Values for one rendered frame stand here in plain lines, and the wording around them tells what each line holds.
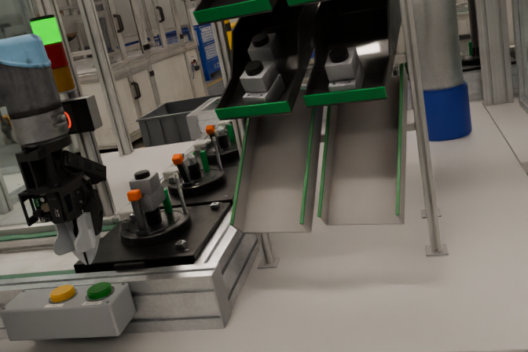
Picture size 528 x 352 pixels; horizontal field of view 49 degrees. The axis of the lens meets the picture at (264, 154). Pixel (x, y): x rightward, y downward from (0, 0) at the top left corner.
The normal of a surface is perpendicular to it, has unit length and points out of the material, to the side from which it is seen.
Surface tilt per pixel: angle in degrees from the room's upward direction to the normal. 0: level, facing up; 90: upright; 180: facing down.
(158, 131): 90
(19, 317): 90
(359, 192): 45
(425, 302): 0
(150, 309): 90
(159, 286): 90
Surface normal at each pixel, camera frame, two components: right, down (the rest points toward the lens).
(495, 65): -0.21, 0.31
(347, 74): -0.25, 0.69
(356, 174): -0.40, -0.44
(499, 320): -0.19, -0.94
